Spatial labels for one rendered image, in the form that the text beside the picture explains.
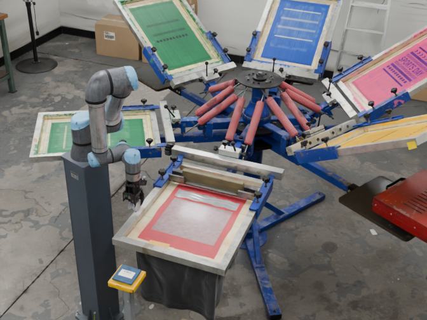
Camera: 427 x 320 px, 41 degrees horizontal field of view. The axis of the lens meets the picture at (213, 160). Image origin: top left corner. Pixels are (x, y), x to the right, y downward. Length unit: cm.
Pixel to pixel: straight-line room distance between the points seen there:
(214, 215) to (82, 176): 72
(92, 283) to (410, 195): 187
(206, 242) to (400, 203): 100
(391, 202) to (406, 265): 144
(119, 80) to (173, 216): 81
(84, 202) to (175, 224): 52
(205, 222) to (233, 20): 461
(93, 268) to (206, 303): 78
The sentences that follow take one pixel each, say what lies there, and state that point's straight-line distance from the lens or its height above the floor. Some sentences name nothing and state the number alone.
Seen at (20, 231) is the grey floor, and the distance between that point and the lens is 461.
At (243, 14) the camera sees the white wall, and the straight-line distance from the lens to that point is 722.
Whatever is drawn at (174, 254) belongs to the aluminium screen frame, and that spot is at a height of 99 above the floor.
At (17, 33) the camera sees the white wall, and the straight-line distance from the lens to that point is 775.
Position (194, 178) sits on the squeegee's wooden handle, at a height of 103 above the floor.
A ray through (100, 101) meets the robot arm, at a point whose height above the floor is 164.
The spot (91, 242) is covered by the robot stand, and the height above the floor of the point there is 70.
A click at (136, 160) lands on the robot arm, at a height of 134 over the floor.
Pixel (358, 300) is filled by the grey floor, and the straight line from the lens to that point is 406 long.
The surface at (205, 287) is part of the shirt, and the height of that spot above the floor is 75.
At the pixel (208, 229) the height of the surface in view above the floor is 96.
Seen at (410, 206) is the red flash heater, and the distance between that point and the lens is 305.
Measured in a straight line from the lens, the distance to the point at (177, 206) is 308.
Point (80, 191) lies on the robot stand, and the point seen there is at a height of 102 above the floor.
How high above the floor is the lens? 279
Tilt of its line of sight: 32 degrees down
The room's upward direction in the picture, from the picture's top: 2 degrees clockwise
